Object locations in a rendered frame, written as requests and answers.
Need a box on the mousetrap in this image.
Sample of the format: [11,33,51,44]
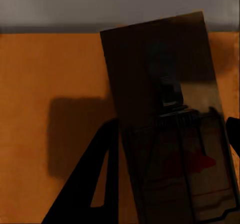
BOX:
[100,11,240,224]

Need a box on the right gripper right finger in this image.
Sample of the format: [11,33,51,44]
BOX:
[226,117,240,157]

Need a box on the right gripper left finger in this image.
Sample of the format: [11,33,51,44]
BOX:
[41,117,119,224]

